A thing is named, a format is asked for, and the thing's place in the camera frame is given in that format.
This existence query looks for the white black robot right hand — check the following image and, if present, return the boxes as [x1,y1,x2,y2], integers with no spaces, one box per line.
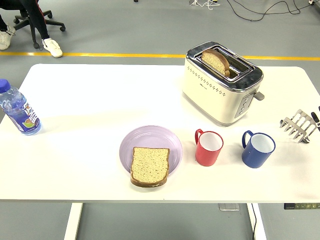
[309,106,320,131]

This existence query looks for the blue enamel cup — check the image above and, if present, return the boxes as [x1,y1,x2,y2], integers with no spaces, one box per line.
[241,130,277,169]

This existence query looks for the red enamel cup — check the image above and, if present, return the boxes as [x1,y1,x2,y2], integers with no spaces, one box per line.
[194,128,224,166]

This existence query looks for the round-topped bread slice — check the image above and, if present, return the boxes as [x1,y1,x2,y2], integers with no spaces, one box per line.
[201,48,230,77]

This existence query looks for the flat square bread slice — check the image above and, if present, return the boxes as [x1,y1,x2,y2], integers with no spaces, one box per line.
[129,146,171,188]

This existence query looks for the silver metal toast rack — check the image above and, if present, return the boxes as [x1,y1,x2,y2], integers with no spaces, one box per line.
[279,108,320,145]

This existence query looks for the black table control panel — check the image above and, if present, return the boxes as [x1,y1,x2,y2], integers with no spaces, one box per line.
[283,203,320,210]

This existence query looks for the cream chrome toaster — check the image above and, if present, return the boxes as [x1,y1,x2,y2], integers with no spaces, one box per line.
[181,41,265,128]

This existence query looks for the white table leg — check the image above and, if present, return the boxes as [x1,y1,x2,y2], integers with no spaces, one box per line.
[63,202,84,240]
[246,202,267,240]

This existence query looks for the purple round plate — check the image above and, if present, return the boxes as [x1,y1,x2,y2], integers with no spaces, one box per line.
[118,125,183,179]

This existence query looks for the yellow floor tape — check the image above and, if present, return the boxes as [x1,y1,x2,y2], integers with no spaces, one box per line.
[0,51,320,62]

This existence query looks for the seated person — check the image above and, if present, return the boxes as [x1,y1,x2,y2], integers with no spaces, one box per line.
[0,0,64,58]

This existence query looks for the blue-capped plastic drink bottle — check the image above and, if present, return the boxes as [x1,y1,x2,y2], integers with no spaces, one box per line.
[0,78,42,136]

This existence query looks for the black office chair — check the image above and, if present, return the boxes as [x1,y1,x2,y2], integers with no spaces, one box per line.
[12,0,67,50]

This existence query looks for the black cable at table leg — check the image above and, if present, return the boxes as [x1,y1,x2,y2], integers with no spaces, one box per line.
[250,203,258,240]

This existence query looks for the black floor cable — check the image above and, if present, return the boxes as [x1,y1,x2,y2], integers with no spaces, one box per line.
[226,0,320,22]

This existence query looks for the clear bracket under table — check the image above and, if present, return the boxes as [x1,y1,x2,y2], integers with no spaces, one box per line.
[218,203,240,212]

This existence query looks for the white floor cables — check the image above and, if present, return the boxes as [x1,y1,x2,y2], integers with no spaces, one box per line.
[189,0,221,11]

